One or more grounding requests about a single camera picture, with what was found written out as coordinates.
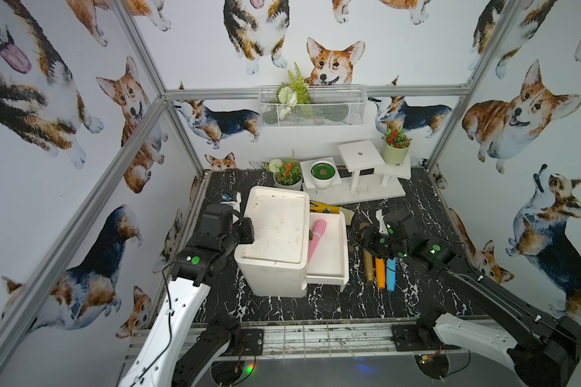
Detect white pot orange flowers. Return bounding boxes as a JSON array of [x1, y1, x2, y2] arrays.
[[267, 151, 303, 190]]

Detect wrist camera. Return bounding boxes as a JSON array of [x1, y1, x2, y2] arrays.
[[375, 209, 388, 235], [220, 191, 241, 223]]

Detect white plastic drawer cabinet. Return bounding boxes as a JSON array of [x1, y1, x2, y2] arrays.
[[234, 186, 310, 298]]

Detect white pot green moss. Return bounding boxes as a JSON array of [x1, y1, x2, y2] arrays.
[[310, 161, 336, 190]]

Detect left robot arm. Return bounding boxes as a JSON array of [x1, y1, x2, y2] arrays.
[[120, 202, 254, 386]]

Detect green pot red flowers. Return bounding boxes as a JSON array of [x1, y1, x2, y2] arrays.
[[381, 127, 413, 165]]

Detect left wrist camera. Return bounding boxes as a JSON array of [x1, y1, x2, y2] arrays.
[[220, 191, 241, 223]]

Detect yellow work glove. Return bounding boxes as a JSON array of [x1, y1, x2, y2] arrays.
[[310, 200, 355, 226]]

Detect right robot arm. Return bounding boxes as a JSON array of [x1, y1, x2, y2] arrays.
[[358, 211, 581, 386]]

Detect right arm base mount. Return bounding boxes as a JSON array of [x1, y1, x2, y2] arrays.
[[391, 324, 459, 352]]

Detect pink toy microphone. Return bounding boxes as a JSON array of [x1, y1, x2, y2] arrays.
[[308, 219, 327, 261]]

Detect white wire wall basket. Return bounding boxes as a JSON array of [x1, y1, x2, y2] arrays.
[[258, 85, 367, 128]]

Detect orange toy microphone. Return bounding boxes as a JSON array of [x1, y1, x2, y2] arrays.
[[374, 258, 387, 290]]

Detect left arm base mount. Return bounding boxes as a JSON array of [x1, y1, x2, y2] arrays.
[[220, 328, 265, 357]]

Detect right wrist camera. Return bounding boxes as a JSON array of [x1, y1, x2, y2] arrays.
[[375, 209, 388, 235]]

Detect green fern white flower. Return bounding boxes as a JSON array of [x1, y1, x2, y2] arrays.
[[275, 63, 311, 120]]

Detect gold toy microphone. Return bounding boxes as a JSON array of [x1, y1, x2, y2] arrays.
[[362, 248, 374, 283]]

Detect white cabinet drawer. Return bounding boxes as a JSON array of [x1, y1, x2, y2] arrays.
[[307, 213, 350, 292]]

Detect blue toy microphone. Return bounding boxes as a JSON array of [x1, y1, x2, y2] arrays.
[[386, 259, 396, 292]]

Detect white tiered display stand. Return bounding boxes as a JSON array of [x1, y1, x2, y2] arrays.
[[300, 140, 411, 205]]

